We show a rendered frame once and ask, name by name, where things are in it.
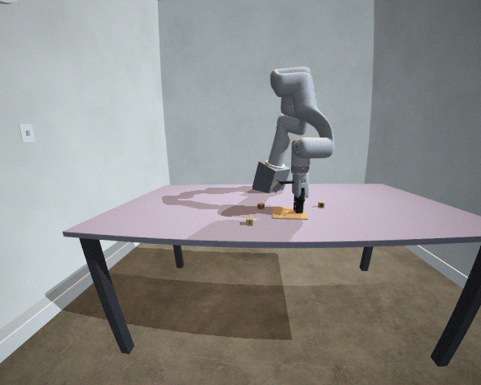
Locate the tan flat mat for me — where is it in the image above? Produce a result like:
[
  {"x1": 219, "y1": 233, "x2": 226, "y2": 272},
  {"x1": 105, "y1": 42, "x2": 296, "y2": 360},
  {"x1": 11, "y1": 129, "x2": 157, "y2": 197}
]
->
[{"x1": 273, "y1": 207, "x2": 308, "y2": 220}]

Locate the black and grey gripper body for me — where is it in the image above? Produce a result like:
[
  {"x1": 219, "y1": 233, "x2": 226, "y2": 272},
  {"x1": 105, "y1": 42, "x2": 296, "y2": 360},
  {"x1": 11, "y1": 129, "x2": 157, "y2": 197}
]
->
[{"x1": 291, "y1": 172, "x2": 309, "y2": 198}]

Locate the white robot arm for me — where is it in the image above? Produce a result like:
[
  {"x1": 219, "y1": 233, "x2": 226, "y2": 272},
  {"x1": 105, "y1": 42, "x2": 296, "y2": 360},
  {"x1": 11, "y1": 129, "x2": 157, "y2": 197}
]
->
[{"x1": 265, "y1": 67, "x2": 334, "y2": 173}]

